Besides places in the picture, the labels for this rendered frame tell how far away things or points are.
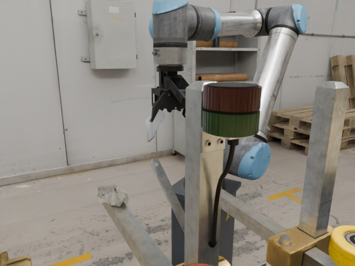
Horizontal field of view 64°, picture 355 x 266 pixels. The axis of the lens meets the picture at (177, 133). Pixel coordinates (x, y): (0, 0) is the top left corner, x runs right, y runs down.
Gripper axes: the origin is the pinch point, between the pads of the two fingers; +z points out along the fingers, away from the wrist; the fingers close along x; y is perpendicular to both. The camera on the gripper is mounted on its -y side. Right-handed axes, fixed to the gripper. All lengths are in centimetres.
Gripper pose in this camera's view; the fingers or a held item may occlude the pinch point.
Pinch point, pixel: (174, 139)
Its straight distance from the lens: 79.3
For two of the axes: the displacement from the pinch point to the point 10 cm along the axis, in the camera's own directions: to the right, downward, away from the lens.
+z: 0.0, 9.7, 2.6
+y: -4.7, -2.3, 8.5
